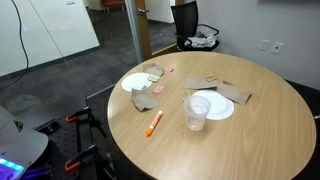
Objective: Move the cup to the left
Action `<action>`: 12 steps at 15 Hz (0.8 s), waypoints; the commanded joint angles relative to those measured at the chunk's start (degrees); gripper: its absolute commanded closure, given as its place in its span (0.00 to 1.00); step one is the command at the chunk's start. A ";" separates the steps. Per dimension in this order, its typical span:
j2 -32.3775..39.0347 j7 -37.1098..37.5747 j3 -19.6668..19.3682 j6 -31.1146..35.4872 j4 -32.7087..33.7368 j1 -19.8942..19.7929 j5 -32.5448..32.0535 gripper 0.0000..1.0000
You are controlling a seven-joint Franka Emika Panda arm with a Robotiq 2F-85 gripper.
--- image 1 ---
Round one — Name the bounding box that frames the white wall outlet plate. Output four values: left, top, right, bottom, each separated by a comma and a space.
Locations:
259, 40, 269, 51

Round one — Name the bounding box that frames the white paper plate near cup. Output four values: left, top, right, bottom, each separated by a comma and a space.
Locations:
195, 90, 234, 121

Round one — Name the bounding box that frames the clear plastic cup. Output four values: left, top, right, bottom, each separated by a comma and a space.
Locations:
184, 95, 211, 131

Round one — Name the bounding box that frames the orange marker pen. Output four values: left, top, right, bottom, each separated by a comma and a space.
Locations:
146, 110, 163, 137

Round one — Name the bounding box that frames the black cable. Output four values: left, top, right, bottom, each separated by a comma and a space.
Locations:
0, 0, 30, 91

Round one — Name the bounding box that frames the crumpled brown napkin near marker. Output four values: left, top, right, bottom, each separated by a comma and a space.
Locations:
131, 89, 159, 111

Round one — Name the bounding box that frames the round wooden table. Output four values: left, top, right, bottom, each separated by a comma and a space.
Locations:
108, 52, 317, 180

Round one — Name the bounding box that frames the brown napkin centre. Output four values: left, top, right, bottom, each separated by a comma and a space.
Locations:
185, 75, 217, 89

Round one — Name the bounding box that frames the wooden door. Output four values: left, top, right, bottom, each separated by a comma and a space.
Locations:
134, 0, 185, 62

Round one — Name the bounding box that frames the pink sweetener packet small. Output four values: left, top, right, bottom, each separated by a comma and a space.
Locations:
165, 67, 174, 72

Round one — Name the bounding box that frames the orange clamp upper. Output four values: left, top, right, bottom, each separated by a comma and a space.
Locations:
65, 106, 98, 123

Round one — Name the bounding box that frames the black mesh office chair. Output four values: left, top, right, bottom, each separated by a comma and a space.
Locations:
171, 1, 220, 51

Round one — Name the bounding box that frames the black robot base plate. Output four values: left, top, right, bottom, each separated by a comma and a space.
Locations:
21, 118, 97, 180

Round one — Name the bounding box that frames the pink sweetener packet large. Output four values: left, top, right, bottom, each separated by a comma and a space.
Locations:
153, 85, 164, 94

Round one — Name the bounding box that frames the white cloth on chair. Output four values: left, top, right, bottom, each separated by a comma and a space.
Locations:
184, 33, 216, 48

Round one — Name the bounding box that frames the white paper plate far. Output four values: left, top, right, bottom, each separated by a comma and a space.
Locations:
121, 73, 152, 92

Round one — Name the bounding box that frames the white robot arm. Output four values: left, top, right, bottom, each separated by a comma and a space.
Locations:
0, 106, 48, 180

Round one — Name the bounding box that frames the brown napkin right of plate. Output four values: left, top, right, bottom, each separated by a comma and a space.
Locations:
217, 81, 252, 105

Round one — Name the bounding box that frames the orange clamp lower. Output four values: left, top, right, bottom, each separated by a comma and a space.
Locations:
64, 145, 98, 172

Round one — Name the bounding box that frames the yellow sweetener packet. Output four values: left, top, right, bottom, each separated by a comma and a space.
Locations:
148, 75, 160, 83

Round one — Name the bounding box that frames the brown napkin beside door plate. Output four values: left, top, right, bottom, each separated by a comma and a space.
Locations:
143, 63, 164, 77

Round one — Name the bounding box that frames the orange clamp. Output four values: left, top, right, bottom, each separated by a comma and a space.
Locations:
65, 106, 98, 123
64, 145, 98, 172

